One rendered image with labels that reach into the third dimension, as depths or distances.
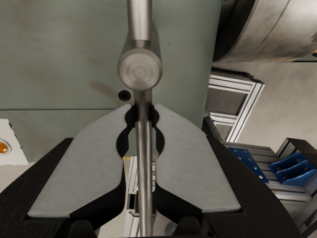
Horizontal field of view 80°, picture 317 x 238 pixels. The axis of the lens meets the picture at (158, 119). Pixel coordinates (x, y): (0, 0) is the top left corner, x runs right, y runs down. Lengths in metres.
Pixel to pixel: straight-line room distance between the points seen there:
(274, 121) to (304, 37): 1.78
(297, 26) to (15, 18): 0.30
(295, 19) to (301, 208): 0.72
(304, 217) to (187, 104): 0.73
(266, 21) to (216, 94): 1.20
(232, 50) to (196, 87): 0.09
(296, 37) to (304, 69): 1.65
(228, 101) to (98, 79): 1.34
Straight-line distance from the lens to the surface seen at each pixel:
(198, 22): 0.22
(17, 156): 0.33
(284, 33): 0.30
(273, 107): 1.99
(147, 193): 0.16
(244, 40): 0.29
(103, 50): 0.21
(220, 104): 1.50
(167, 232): 0.60
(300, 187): 0.88
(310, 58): 1.23
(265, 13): 0.27
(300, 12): 0.29
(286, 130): 2.22
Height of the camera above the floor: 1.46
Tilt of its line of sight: 58 degrees down
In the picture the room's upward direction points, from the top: 175 degrees clockwise
